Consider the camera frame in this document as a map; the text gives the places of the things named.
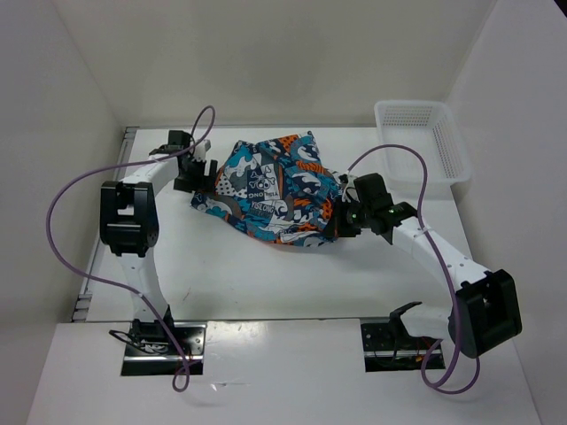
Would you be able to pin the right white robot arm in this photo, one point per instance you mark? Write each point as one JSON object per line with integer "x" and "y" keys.
{"x": 485, "y": 311}

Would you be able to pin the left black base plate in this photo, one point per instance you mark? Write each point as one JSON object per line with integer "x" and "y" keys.
{"x": 152, "y": 355}

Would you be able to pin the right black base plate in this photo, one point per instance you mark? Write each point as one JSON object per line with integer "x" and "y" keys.
{"x": 382, "y": 352}

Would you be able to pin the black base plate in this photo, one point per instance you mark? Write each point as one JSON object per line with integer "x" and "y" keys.
{"x": 152, "y": 355}
{"x": 382, "y": 352}

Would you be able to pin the white perforated plastic basket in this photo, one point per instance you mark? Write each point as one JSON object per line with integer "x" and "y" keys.
{"x": 428, "y": 128}

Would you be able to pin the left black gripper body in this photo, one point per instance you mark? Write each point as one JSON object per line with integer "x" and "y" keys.
{"x": 195, "y": 167}

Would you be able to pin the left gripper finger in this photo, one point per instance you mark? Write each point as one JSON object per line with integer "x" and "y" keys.
{"x": 208, "y": 171}
{"x": 186, "y": 182}

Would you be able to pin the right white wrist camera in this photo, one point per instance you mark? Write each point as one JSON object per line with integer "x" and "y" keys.
{"x": 349, "y": 193}

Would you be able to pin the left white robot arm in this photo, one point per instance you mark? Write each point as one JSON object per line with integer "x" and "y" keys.
{"x": 129, "y": 223}

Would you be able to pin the colourful patterned shorts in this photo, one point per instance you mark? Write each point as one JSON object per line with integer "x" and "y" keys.
{"x": 275, "y": 191}

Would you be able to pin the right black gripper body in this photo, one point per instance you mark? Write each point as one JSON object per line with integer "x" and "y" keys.
{"x": 362, "y": 212}

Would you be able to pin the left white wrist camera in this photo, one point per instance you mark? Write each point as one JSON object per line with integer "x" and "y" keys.
{"x": 201, "y": 150}

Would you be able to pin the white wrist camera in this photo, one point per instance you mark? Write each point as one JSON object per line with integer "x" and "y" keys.
{"x": 349, "y": 193}
{"x": 201, "y": 150}

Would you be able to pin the aluminium table edge rail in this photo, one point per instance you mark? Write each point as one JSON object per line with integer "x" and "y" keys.
{"x": 108, "y": 215}

